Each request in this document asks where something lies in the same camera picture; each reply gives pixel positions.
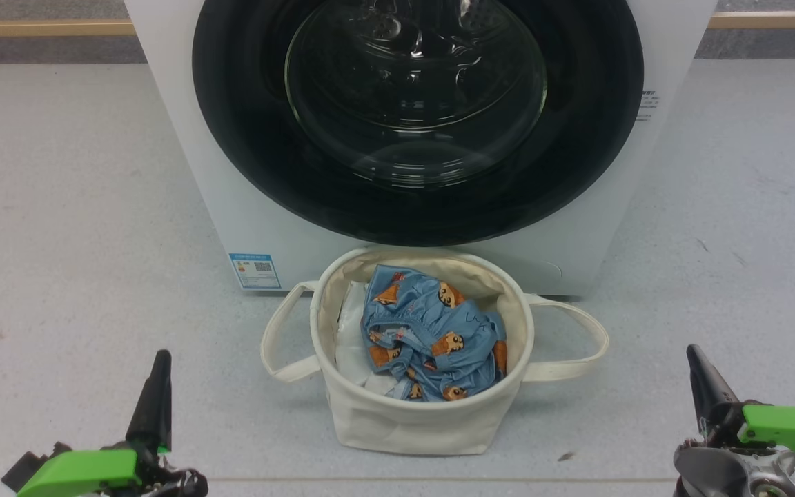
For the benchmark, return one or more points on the white padding bag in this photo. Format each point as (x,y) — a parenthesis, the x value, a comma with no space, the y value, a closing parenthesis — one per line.
(350,345)

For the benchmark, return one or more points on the glass washing machine door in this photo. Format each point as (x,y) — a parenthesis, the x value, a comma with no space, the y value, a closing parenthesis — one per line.
(246,138)

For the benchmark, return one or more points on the blue energy label sticker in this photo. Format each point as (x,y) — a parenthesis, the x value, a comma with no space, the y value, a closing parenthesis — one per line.
(254,271)

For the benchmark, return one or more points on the white front-load washing machine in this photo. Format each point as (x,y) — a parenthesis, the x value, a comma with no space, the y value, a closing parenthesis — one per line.
(246,228)

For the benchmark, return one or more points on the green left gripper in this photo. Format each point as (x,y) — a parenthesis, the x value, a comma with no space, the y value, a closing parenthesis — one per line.
(87,473)

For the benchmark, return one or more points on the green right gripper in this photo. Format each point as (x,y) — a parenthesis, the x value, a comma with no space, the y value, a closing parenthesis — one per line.
(791,428)

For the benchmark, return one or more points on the cream canvas laundry basket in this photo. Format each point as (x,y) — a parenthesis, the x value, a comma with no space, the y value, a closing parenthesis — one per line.
(404,428)

